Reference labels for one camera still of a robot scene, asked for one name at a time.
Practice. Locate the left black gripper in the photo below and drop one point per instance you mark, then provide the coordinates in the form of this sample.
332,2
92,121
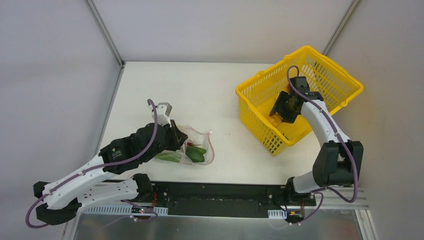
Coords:
178,137

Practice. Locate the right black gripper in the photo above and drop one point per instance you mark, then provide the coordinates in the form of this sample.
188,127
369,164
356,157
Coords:
285,108

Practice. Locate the green leaf vegetable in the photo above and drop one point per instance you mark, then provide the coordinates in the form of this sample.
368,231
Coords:
172,156

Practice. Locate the clear pink-dotted zip bag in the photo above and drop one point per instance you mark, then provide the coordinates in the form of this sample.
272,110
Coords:
201,139

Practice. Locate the dark green avocado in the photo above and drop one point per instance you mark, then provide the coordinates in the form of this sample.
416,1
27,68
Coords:
195,154

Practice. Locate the orange bell pepper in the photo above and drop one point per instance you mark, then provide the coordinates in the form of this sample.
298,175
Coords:
275,120

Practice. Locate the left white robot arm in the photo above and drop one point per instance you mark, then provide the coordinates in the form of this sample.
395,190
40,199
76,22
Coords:
62,200

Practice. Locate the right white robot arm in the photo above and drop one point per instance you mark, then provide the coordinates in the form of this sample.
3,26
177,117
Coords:
337,165

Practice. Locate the yellow plastic basket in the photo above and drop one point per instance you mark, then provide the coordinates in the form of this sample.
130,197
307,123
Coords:
258,94

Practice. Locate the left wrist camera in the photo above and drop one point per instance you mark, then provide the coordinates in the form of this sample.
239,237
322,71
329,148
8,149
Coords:
163,111

